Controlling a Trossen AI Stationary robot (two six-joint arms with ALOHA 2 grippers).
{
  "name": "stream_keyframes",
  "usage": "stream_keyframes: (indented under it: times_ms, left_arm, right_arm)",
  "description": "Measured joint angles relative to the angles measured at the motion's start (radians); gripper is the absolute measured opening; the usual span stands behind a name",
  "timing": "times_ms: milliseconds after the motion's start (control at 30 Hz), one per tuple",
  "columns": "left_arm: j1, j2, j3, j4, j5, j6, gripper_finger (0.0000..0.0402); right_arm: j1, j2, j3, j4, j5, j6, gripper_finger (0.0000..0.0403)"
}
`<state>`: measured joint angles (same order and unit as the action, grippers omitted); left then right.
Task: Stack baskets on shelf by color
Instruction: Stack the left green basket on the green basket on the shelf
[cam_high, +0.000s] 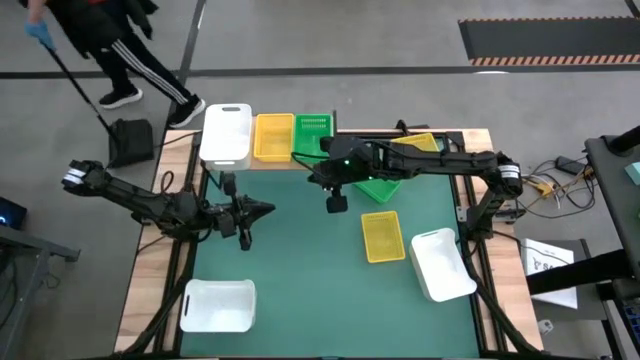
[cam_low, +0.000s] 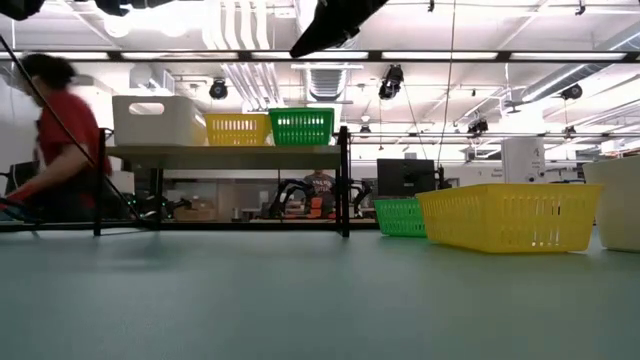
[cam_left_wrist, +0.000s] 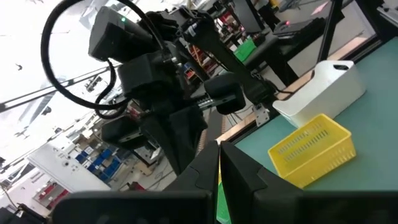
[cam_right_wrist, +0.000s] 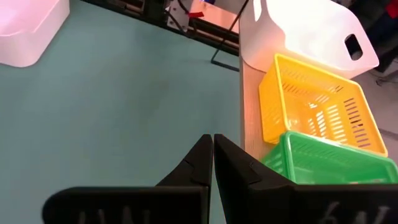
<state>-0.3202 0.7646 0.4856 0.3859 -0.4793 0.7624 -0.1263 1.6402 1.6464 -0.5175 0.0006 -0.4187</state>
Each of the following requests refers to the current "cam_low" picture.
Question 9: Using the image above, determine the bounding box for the black overhead crossbeam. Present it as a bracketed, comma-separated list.
[0, 48, 640, 65]

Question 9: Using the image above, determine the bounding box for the silver ceiling air duct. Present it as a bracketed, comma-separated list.
[292, 0, 366, 104]

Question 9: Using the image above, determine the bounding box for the white table lamp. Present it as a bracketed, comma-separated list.
[110, 170, 136, 195]

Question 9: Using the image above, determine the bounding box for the black computer monitor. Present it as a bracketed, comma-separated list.
[3, 160, 40, 196]
[375, 158, 438, 199]

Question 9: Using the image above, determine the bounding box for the black metal shelf frame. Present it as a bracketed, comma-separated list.
[92, 125, 352, 239]

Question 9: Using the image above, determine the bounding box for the green table mat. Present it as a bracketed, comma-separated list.
[0, 227, 640, 360]

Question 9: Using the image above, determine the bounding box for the thin black slanted cable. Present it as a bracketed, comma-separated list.
[0, 33, 147, 230]

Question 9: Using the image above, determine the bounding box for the white column with signs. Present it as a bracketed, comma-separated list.
[500, 136, 547, 185]

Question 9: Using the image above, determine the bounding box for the person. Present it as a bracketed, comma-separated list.
[302, 170, 338, 217]
[0, 52, 115, 225]

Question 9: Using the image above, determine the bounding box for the white plastic storage bin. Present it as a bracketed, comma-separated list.
[582, 155, 640, 253]
[111, 94, 208, 148]

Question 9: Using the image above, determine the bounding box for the brown cardboard box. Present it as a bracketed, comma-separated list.
[173, 199, 217, 222]

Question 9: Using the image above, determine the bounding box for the yellow plastic slotted basket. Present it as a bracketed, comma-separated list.
[202, 112, 273, 147]
[415, 182, 605, 255]

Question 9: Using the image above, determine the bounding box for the thin black hanging cable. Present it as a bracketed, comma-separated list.
[436, 0, 458, 167]

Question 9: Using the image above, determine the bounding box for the wooden shelf board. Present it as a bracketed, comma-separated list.
[104, 144, 344, 171]

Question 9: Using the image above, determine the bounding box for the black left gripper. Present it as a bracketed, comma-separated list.
[93, 0, 152, 17]

